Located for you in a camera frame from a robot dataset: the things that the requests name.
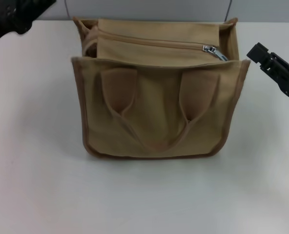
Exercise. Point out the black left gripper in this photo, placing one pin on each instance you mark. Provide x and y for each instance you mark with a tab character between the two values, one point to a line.
10	14

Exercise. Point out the silver metal zipper pull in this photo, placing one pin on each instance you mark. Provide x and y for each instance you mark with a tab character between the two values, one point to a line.
214	51

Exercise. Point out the khaki canvas food bag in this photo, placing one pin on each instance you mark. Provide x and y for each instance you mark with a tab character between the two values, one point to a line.
159	104

